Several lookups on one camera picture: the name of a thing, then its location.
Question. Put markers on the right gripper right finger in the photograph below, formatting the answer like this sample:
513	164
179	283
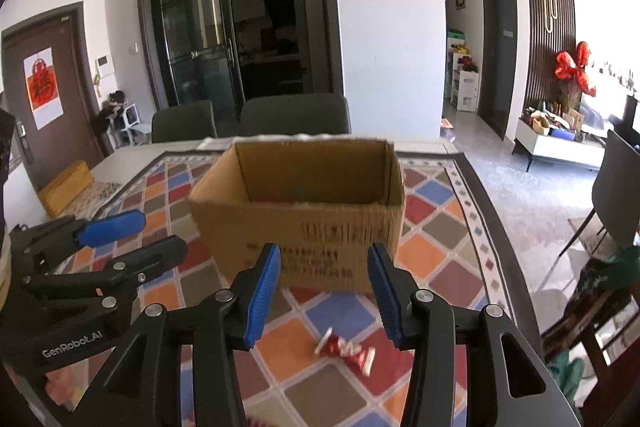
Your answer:
508	385

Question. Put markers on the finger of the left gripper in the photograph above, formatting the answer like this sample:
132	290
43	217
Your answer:
138	267
65	236

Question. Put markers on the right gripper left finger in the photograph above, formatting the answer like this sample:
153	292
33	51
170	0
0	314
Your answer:
139	384

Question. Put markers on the yellow woven box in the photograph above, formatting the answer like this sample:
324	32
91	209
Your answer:
58	194

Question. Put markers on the red white wrapped candy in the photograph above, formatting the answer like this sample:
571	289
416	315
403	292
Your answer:
353	354

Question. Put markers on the colourful checkered table mat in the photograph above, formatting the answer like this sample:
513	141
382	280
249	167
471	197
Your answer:
324	358

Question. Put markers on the red fu door poster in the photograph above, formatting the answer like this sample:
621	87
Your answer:
42	89

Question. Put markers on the grey dining chair left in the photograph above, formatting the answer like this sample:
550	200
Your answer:
190	121

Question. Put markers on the grey dining chair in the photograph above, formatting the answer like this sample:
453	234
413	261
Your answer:
190	121
312	114

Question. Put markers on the brown entrance door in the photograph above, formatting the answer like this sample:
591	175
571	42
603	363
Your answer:
70	138

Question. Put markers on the brown cardboard box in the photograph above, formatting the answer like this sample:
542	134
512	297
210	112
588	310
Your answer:
322	202

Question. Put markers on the grey dining chair right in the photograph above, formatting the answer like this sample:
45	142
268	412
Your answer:
312	114

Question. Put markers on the dark side chair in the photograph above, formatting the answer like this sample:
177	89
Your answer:
614	196

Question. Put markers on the white low tv stand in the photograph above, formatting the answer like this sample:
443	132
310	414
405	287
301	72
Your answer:
539	147

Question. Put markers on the white shelf with toys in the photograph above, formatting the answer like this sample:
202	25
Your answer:
463	82

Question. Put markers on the black glass cabinet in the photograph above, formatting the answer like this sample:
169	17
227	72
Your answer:
231	51

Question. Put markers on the dark hallway door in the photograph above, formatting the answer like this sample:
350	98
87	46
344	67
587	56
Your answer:
499	58

